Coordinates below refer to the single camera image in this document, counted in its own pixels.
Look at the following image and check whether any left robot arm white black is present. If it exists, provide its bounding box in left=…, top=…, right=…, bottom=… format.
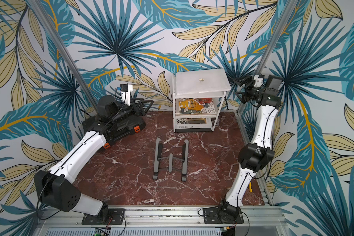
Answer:
left=34, top=95, right=154, bottom=219

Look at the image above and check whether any left aluminium frame post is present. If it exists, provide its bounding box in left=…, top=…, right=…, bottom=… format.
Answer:
left=27, top=0, right=98, bottom=113

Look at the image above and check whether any folio book on bottom shelf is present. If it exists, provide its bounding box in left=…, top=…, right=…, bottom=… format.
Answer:
left=175, top=118, right=212, bottom=129

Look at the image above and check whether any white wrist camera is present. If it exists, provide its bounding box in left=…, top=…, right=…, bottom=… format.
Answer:
left=117, top=84, right=133, bottom=106
left=253, top=75, right=265, bottom=88

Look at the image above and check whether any grey folding laptop stand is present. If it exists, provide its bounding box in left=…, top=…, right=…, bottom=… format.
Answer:
left=152, top=138, right=189, bottom=182

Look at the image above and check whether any aluminium frame post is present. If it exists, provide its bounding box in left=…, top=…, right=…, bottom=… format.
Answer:
left=236, top=0, right=299, bottom=116
left=27, top=0, right=98, bottom=113

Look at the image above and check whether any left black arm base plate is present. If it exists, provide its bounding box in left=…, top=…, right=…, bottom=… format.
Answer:
left=82, top=208, right=125, bottom=225

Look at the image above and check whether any colourful magazine on shelf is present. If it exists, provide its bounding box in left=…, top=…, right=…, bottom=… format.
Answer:
left=178, top=98, right=216, bottom=115

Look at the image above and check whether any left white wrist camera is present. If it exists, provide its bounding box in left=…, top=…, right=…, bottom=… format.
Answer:
left=117, top=84, right=133, bottom=106

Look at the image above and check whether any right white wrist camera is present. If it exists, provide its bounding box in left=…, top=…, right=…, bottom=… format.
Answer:
left=253, top=75, right=265, bottom=88

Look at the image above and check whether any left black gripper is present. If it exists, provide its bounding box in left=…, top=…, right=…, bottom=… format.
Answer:
left=111, top=97, right=153, bottom=123

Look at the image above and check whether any silver laptop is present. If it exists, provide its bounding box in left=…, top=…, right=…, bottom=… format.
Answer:
left=176, top=69, right=231, bottom=94

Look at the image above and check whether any aluminium front rail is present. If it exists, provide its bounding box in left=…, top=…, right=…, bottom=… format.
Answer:
left=33, top=206, right=291, bottom=236

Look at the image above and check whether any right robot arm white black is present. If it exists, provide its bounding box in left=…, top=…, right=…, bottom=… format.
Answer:
left=216, top=75, right=283, bottom=223

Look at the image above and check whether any black plastic tool case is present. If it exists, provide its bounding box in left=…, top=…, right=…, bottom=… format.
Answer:
left=82, top=114, right=146, bottom=146

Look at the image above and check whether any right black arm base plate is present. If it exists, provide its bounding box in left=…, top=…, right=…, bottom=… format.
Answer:
left=203, top=207, right=244, bottom=224

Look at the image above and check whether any right aluminium frame post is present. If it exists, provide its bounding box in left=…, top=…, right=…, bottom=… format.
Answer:
left=236, top=0, right=299, bottom=116

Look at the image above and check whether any white three-tier shelf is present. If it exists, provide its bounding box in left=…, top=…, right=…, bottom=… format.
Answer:
left=172, top=69, right=231, bottom=133

